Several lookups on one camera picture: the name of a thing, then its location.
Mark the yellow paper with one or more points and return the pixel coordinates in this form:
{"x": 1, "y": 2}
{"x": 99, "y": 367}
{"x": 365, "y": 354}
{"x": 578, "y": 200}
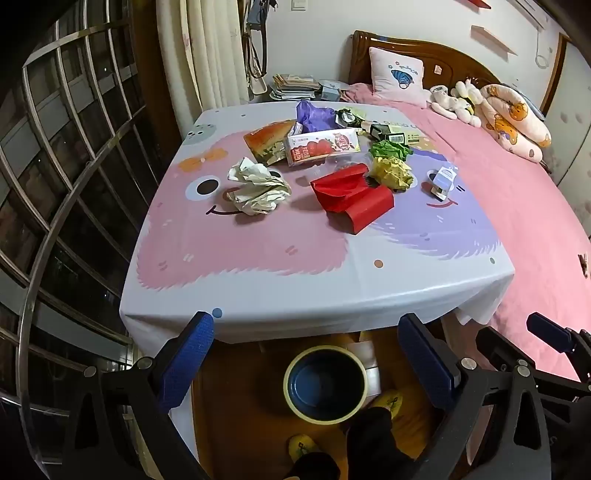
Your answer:
{"x": 392, "y": 173}

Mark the white paper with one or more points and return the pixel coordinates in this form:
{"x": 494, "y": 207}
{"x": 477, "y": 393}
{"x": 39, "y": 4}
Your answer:
{"x": 258, "y": 187}

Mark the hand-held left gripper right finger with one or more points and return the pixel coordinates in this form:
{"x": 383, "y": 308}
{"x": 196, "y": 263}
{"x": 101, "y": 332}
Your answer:
{"x": 427, "y": 364}

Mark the purple plastic bag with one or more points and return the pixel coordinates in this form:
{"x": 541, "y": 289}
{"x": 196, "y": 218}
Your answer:
{"x": 314, "y": 115}

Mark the black box with label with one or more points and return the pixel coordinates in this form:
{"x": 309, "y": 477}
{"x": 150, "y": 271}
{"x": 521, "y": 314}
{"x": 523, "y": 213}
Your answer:
{"x": 388, "y": 133}

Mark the small white carton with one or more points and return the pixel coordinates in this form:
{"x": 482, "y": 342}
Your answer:
{"x": 443, "y": 182}

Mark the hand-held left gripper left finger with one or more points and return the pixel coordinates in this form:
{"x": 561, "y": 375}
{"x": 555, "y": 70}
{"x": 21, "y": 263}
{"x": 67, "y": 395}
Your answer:
{"x": 187, "y": 369}

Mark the person's left leg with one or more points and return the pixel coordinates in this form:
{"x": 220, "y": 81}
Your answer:
{"x": 314, "y": 468}

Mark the stack of books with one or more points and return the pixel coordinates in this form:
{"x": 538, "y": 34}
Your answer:
{"x": 295, "y": 86}

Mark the pink printed pillow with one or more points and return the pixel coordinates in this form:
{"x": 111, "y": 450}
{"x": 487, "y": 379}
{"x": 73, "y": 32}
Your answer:
{"x": 399, "y": 76}

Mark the navy bin with cream rim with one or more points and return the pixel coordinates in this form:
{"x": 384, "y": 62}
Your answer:
{"x": 323, "y": 385}

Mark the person's right yellow slipper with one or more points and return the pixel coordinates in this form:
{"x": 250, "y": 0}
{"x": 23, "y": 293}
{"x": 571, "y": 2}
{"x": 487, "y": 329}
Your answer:
{"x": 388, "y": 401}

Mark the metal window grille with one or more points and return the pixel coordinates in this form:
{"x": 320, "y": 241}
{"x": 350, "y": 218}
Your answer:
{"x": 74, "y": 110}

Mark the white and yellow plush toy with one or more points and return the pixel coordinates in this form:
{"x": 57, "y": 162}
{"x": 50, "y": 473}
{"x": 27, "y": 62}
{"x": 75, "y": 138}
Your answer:
{"x": 466, "y": 104}

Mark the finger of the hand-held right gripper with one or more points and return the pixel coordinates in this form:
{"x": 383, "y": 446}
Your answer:
{"x": 551, "y": 331}
{"x": 501, "y": 345}

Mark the wall shelf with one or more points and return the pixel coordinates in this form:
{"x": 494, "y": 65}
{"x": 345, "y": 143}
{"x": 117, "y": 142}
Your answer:
{"x": 491, "y": 37}

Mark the green paper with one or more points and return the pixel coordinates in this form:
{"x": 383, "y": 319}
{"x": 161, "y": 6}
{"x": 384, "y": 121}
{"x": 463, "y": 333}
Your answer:
{"x": 390, "y": 150}

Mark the small grey box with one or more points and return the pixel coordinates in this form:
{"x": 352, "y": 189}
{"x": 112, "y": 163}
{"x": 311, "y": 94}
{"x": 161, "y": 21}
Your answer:
{"x": 332, "y": 90}

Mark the red paper box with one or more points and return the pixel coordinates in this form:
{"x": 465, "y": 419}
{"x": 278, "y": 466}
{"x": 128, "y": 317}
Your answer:
{"x": 355, "y": 198}

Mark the strawberry print drink carton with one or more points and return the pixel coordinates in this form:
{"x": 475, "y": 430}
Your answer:
{"x": 318, "y": 146}

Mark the pink bed sheet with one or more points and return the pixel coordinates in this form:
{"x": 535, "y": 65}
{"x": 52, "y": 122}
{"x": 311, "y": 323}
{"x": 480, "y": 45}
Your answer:
{"x": 521, "y": 221}

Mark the wooden headboard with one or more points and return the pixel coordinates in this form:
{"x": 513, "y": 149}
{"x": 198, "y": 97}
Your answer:
{"x": 443, "y": 55}

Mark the orange snack packet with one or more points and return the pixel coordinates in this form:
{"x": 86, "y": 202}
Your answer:
{"x": 268, "y": 141}

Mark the white wall switch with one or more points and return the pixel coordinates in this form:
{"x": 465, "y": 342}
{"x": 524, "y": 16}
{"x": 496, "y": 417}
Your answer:
{"x": 299, "y": 4}

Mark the dark foil wrapper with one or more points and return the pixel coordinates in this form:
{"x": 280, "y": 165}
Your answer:
{"x": 348, "y": 117}

